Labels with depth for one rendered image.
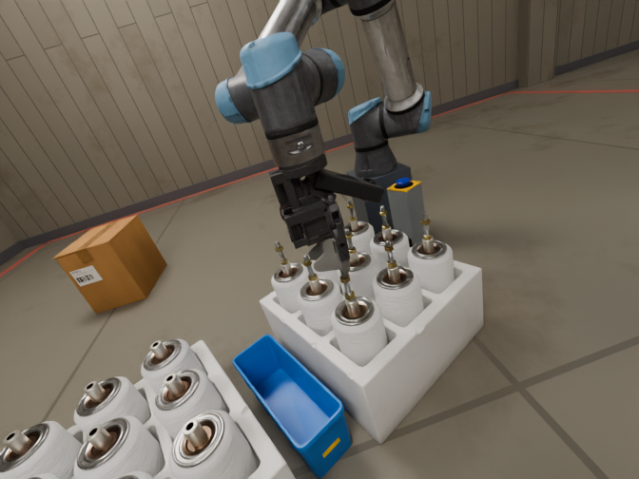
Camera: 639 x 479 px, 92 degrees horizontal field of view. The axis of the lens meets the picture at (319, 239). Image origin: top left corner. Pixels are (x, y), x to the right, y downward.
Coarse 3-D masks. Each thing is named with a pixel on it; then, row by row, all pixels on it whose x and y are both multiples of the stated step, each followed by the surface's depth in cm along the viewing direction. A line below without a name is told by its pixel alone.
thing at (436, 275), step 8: (448, 248) 68; (408, 256) 70; (448, 256) 66; (416, 264) 67; (424, 264) 66; (432, 264) 66; (440, 264) 66; (448, 264) 66; (416, 272) 69; (424, 272) 67; (432, 272) 66; (440, 272) 66; (448, 272) 67; (424, 280) 68; (432, 280) 68; (440, 280) 67; (448, 280) 68; (424, 288) 69; (432, 288) 69; (440, 288) 68
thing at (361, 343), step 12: (372, 300) 60; (336, 324) 57; (360, 324) 55; (372, 324) 55; (348, 336) 56; (360, 336) 55; (372, 336) 56; (384, 336) 59; (348, 348) 58; (360, 348) 57; (372, 348) 57; (360, 360) 58
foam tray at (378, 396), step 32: (448, 288) 67; (480, 288) 72; (288, 320) 72; (384, 320) 64; (416, 320) 62; (448, 320) 66; (480, 320) 76; (320, 352) 62; (384, 352) 57; (416, 352) 61; (448, 352) 69; (352, 384) 56; (384, 384) 56; (416, 384) 64; (352, 416) 66; (384, 416) 59
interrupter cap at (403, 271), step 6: (384, 270) 67; (402, 270) 65; (408, 270) 64; (378, 276) 65; (384, 276) 65; (402, 276) 64; (408, 276) 63; (378, 282) 63; (384, 282) 63; (390, 282) 63; (396, 282) 62; (402, 282) 61; (408, 282) 61; (384, 288) 62; (390, 288) 61; (396, 288) 60
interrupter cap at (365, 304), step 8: (344, 304) 60; (360, 304) 59; (368, 304) 59; (336, 312) 59; (344, 312) 59; (360, 312) 58; (368, 312) 57; (344, 320) 57; (352, 320) 56; (360, 320) 56
